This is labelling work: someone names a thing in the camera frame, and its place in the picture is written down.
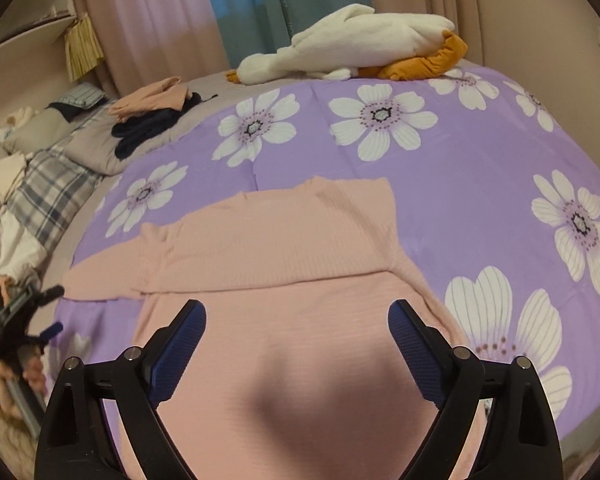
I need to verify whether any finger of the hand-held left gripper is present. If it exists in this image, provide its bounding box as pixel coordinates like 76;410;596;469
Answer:
22;322;64;358
7;285;66;322

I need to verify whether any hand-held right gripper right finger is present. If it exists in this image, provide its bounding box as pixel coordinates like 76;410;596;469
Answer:
387;299;563;480

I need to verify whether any straw tassel hanging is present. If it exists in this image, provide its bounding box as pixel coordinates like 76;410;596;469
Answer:
64;12;105;82

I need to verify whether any folded peach garment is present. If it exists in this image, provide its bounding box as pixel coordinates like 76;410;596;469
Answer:
106;76;190;122

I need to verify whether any purple floral blanket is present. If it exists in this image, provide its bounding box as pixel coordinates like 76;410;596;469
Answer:
45;67;600;441

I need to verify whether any pink ribbed sweater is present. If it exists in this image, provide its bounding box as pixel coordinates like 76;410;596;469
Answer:
64;176;486;480

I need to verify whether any dark navy garment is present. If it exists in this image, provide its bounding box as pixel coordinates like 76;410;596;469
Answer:
111;107;183;158

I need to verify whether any grey pillow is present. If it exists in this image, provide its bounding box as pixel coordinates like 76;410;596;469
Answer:
2;105;88;156

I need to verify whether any blue curtain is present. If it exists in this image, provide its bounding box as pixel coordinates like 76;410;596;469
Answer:
197;0;378;68

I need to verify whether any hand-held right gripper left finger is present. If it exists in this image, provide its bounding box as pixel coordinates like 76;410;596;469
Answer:
39;299;208;480

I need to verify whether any blue striped cloth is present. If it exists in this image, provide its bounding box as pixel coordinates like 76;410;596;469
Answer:
47;84;110;122

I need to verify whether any plaid bedding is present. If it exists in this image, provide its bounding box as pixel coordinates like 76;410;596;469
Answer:
0;110;126;281

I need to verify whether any black garment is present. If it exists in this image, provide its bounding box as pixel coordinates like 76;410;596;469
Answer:
182;91;218;108

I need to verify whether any person's left hand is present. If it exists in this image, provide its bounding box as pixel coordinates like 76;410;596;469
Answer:
0;352;47;413

